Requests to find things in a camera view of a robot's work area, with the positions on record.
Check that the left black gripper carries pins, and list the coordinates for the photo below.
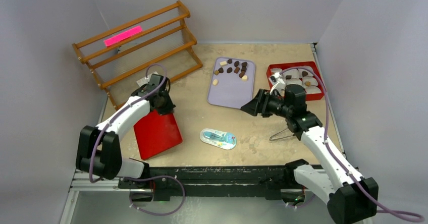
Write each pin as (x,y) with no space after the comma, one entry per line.
(169,108)

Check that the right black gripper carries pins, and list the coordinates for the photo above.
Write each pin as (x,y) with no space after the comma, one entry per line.
(259,104)

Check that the metal tongs with black tips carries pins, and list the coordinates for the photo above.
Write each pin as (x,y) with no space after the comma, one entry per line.
(281,135)

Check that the red box lid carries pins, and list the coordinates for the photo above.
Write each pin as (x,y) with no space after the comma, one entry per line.
(156,133)

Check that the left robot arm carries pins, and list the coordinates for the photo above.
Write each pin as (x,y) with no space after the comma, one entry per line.
(99,152)

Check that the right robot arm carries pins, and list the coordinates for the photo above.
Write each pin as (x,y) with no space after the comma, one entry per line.
(348,195)

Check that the red chocolate box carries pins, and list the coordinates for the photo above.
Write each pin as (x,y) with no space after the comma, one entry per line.
(305,74)

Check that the small white stationery box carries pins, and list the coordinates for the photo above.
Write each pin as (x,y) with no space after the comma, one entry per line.
(142,81)

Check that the lavender plastic tray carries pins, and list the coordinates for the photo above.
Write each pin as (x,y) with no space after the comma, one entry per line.
(231,90)

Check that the blue correction tape package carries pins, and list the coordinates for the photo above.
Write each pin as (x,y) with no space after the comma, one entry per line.
(220,139)

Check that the wooden tiered shelf rack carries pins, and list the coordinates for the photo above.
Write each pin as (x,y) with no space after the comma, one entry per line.
(165,39)

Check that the pink sticky note strip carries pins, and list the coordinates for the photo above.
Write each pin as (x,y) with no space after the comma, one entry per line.
(122,36)

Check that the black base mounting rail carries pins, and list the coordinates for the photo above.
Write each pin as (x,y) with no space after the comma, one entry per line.
(264,181)

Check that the aluminium frame rail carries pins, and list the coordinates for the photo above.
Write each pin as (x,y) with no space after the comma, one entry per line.
(105,202)

